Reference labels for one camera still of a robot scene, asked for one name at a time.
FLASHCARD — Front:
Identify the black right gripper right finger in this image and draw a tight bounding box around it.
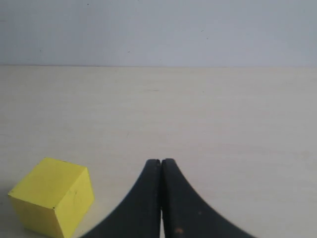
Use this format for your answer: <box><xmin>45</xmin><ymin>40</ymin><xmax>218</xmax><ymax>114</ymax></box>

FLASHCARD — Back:
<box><xmin>161</xmin><ymin>159</ymin><xmax>252</xmax><ymax>238</ymax></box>

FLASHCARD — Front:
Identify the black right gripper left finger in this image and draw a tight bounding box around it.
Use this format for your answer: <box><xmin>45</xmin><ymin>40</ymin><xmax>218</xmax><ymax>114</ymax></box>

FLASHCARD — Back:
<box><xmin>82</xmin><ymin>159</ymin><xmax>161</xmax><ymax>238</ymax></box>

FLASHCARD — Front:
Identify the yellow cube block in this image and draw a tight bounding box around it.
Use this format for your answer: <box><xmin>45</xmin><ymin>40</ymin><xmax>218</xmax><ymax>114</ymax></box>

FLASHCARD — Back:
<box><xmin>8</xmin><ymin>158</ymin><xmax>94</xmax><ymax>238</ymax></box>

